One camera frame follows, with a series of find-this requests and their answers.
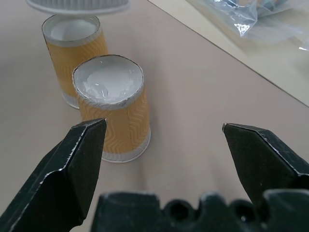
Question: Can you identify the white ribbed round container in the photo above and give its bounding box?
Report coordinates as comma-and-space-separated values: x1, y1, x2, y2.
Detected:
25, 0, 130, 15

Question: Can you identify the orange wavy paper cup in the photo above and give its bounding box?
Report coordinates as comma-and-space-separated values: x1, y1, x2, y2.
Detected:
72, 55, 152, 163
41, 14, 109, 110

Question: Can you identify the clear plastic bag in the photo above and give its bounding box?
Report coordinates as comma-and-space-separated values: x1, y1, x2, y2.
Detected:
185, 0, 309, 51

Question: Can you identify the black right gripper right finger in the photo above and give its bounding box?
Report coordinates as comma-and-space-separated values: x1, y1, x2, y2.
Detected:
222, 122, 309, 205

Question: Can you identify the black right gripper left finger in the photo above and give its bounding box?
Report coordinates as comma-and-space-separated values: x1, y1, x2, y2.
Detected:
0, 117, 108, 232

